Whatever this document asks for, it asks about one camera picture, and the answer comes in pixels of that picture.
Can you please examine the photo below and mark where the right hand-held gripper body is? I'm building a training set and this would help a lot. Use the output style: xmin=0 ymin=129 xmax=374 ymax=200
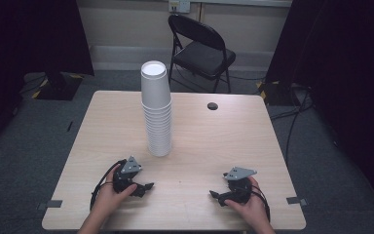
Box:
xmin=222 ymin=166 xmax=258 ymax=205

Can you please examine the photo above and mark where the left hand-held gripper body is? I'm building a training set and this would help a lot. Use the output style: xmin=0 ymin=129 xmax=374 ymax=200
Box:
xmin=112 ymin=155 xmax=146 ymax=197

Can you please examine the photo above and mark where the stack of white paper cups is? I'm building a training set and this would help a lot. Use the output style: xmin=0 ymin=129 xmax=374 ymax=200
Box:
xmin=139 ymin=59 xmax=173 ymax=158

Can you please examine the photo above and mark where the person's right hand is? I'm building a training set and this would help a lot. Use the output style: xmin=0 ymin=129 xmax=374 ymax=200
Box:
xmin=224 ymin=176 xmax=271 ymax=225

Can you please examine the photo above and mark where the person's left hand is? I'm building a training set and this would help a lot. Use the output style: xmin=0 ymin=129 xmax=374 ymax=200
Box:
xmin=92 ymin=165 xmax=138 ymax=217

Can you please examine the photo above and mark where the grey tape strip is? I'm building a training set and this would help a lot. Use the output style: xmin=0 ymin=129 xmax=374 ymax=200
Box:
xmin=285 ymin=196 xmax=308 ymax=207
xmin=36 ymin=199 xmax=63 ymax=211

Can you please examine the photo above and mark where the black stand base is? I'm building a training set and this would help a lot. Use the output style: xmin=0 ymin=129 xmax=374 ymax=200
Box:
xmin=30 ymin=71 xmax=85 ymax=101
xmin=255 ymin=80 xmax=296 ymax=107

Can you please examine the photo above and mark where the black folding chair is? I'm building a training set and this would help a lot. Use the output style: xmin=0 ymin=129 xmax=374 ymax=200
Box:
xmin=168 ymin=13 xmax=238 ymax=95

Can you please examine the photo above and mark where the dark curtain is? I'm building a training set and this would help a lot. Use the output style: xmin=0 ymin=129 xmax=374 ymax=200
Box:
xmin=0 ymin=0 xmax=95 ymax=153
xmin=265 ymin=0 xmax=374 ymax=216

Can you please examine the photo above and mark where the black floor cable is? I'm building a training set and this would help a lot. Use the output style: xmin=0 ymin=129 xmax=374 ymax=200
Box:
xmin=269 ymin=83 xmax=317 ymax=164

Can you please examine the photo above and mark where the white wall socket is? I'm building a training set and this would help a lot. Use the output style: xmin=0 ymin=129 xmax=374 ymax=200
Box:
xmin=168 ymin=0 xmax=192 ymax=15

